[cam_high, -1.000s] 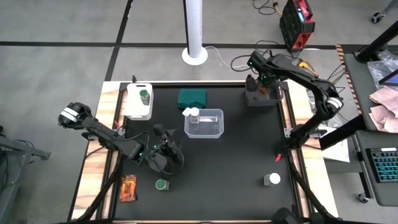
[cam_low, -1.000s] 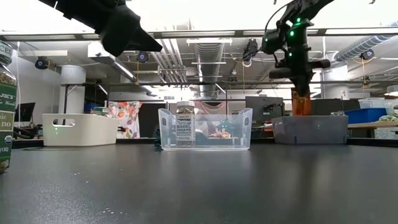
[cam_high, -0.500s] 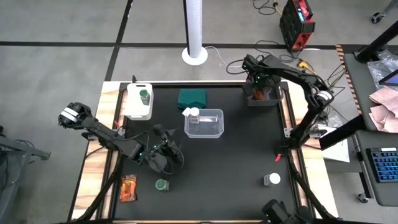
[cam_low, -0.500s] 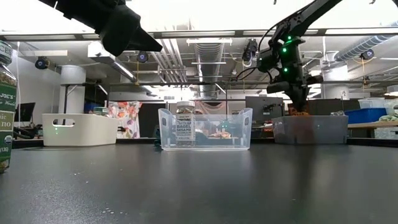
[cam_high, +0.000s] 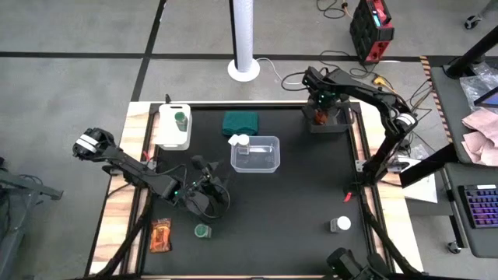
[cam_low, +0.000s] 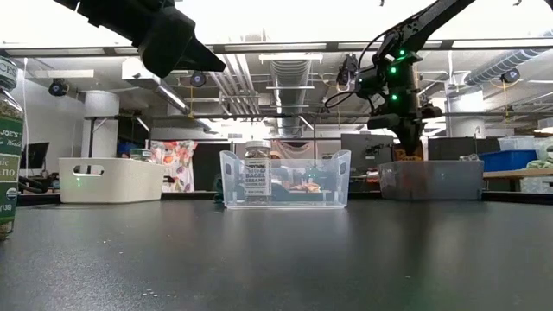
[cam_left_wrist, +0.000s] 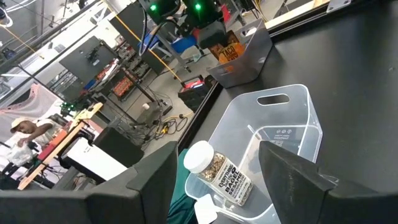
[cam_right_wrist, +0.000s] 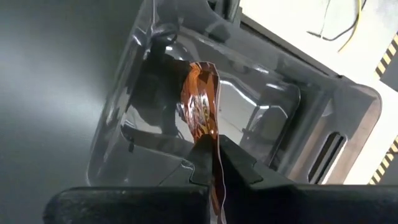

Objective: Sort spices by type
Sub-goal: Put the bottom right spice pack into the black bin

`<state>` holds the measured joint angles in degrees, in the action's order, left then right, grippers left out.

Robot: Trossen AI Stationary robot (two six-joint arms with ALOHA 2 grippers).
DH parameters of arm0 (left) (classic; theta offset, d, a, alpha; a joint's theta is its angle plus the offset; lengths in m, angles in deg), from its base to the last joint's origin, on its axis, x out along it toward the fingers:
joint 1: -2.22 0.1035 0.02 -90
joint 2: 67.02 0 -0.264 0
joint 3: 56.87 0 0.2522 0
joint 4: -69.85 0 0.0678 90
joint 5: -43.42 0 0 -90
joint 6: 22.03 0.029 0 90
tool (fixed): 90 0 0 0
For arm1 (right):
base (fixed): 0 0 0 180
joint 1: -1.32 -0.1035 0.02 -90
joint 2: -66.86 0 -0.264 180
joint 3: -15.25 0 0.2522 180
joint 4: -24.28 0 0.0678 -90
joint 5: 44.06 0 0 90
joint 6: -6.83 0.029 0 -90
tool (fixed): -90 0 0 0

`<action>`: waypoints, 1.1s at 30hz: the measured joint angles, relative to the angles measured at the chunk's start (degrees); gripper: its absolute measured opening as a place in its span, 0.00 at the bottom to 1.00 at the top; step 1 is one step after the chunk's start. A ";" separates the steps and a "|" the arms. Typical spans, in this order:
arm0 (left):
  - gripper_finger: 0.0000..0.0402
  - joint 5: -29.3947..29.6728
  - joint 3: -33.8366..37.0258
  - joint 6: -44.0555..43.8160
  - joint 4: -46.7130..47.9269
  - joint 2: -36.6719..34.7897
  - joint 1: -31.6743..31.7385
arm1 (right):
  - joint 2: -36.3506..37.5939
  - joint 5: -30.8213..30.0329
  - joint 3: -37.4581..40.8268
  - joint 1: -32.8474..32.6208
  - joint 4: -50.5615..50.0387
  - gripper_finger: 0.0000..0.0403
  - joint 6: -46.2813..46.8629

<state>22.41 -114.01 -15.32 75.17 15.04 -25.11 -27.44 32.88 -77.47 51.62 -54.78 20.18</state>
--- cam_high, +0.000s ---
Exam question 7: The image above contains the tablet screen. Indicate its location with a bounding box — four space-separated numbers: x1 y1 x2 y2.
473 86 498 109

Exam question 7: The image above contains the clear plastic bag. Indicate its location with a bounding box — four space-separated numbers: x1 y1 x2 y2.
458 61 498 114

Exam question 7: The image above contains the yellow cable with plug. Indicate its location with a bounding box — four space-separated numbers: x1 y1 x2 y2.
371 75 395 93

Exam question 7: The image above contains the black stand pole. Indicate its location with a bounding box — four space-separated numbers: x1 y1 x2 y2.
445 25 498 79

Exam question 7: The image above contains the black cable conduit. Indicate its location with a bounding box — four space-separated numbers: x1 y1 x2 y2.
359 194 423 279
91 182 153 279

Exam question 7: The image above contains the black cable bundle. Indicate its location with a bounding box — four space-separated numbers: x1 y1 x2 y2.
404 77 435 143

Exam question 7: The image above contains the white pole with round base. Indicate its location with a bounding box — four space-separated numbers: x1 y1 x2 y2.
227 0 261 82

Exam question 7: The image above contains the green-lid spice jar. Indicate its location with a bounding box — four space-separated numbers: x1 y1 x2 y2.
174 111 189 132
194 223 213 240

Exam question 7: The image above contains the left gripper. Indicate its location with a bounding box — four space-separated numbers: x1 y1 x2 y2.
182 154 229 215

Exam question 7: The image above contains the grey metal stand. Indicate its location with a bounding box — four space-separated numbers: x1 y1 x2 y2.
0 157 64 280

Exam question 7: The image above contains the grey chair leg with caster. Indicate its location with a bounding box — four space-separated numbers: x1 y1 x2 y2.
464 0 498 30

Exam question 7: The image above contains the black diagonal bar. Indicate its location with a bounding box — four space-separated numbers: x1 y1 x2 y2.
398 142 460 188

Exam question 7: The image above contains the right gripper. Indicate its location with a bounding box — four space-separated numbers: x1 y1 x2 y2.
308 86 342 126

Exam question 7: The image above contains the black rounded device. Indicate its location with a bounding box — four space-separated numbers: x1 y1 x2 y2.
325 247 392 280

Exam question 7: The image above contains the black aluminium table frame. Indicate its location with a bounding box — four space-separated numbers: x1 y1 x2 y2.
87 93 425 280

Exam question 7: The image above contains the dark grey bin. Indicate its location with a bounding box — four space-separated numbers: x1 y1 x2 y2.
305 99 356 135

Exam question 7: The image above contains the backlit keyboard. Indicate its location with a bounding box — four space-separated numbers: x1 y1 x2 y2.
458 184 498 229

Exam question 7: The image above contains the white floor cable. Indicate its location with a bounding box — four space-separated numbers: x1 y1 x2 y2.
254 57 307 86

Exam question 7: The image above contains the red and black crate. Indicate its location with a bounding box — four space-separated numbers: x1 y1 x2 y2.
349 0 395 65

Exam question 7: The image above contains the white paper sheet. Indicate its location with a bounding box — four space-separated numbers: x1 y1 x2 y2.
397 155 439 204

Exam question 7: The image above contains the grey desk with striped edge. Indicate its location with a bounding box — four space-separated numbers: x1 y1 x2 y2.
419 55 498 164

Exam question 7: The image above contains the black cable with plug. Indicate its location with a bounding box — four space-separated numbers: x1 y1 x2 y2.
315 0 349 19

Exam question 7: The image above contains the dark keyboard desk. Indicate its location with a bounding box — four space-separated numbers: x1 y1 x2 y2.
443 162 498 260

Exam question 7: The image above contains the white plastic bin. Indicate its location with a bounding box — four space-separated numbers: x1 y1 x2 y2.
157 103 193 152

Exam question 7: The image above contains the folded green cloth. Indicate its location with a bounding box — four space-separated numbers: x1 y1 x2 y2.
222 110 260 138

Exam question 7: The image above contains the white-lid spice jar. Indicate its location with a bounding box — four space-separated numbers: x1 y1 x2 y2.
329 215 352 233
236 134 251 156

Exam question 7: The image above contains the clear plastic bin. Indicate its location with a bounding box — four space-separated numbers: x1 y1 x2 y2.
227 134 282 174

